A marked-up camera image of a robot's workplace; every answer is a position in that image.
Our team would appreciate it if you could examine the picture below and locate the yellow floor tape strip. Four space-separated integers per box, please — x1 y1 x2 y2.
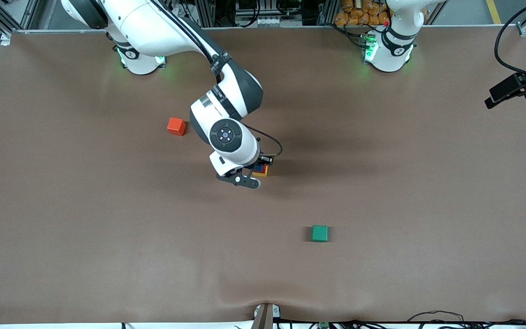
486 0 504 25

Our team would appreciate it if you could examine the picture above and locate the black cable bundle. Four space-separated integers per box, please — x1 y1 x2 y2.
281 310 526 329

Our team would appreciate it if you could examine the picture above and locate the brown table cover mat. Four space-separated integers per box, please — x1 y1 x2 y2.
0 25 526 326

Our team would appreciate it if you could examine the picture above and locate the camera mount post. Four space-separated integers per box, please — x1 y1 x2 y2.
251 302 282 329

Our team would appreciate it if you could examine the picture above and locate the orange cube block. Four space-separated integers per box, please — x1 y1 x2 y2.
167 117 187 137

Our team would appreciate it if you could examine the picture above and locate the aluminium equipment rack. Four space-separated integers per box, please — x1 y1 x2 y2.
192 0 337 27

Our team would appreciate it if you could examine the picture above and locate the bag of orange lumps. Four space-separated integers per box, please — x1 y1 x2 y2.
335 0 391 27

